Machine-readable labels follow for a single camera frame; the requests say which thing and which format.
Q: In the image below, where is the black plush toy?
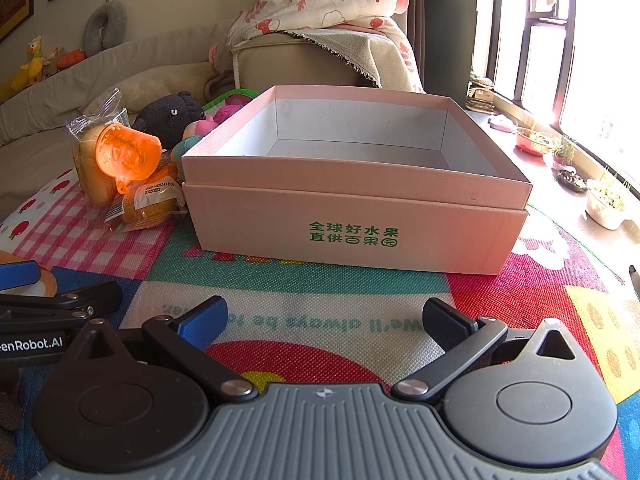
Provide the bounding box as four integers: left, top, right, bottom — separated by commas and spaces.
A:
131, 91, 207, 151

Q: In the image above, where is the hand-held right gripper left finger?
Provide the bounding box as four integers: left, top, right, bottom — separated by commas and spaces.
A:
65, 296, 256, 403

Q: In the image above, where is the grey fringed cloth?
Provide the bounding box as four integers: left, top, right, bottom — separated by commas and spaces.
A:
277, 27, 398, 88

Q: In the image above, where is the orange plastic toy cup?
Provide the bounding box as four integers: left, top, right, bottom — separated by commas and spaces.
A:
95, 123, 163, 195

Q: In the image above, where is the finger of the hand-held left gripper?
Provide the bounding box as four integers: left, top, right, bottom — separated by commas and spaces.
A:
0, 281, 124, 328
0, 260, 42, 292

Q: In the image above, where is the red plant pot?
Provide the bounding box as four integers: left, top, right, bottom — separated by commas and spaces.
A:
514, 126, 553, 157

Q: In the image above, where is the floral white blanket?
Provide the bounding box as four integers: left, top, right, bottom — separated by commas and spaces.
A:
226, 0, 426, 94

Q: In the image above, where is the pastel rainbow toy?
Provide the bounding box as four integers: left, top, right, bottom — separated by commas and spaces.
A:
171, 114, 221, 168

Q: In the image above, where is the black dish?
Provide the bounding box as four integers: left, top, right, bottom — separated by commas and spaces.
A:
556, 168, 589, 195

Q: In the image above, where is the white plant pot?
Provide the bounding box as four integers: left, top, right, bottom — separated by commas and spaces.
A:
584, 172, 630, 232

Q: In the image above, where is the dark curtain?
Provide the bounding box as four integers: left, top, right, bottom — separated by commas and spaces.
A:
406, 0, 482, 111

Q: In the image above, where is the brown plush toy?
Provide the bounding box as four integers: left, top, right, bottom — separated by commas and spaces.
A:
42, 48, 65, 80

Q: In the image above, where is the pink checkered pillow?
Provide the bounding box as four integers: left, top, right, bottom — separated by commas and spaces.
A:
0, 167, 188, 281

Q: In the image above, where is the beige folded blanket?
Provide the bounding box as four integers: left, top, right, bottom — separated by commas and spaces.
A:
82, 62, 236, 117

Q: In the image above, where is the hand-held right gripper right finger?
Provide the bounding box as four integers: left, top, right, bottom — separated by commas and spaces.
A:
390, 297, 598, 403

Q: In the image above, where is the yellow duck plush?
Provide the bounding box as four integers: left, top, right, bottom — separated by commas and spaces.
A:
0, 35, 47, 103

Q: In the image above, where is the pink cardboard box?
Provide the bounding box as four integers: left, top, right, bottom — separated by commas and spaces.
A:
181, 85, 534, 276

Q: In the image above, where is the beige sofa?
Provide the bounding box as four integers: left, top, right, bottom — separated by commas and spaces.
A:
0, 20, 423, 221

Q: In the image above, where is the packaged bread bun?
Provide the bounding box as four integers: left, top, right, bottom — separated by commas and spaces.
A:
66, 88, 132, 208
104, 152, 188, 232

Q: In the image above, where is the orange carrot plush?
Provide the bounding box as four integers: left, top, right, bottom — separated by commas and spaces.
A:
57, 48, 87, 71

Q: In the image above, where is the colourful printed play mat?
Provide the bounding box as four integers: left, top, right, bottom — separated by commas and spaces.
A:
0, 89, 640, 480

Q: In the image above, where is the small green potted plant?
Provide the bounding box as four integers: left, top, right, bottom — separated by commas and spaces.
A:
550, 135, 578, 171

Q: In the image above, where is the grey neck pillow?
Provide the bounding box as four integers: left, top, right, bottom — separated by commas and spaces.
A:
83, 0, 128, 59

